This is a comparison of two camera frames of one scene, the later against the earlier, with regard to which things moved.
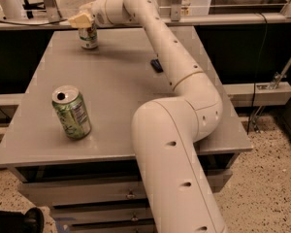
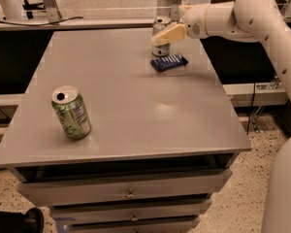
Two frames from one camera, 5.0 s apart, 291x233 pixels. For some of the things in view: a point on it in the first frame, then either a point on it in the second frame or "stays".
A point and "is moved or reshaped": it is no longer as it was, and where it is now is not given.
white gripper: [97, 13] -> [194, 20]
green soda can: [73, 112] stays
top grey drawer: [114, 190] stays
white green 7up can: [88, 37] is moved or reshaped
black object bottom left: [16, 221] stays
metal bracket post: [177, 1] stays
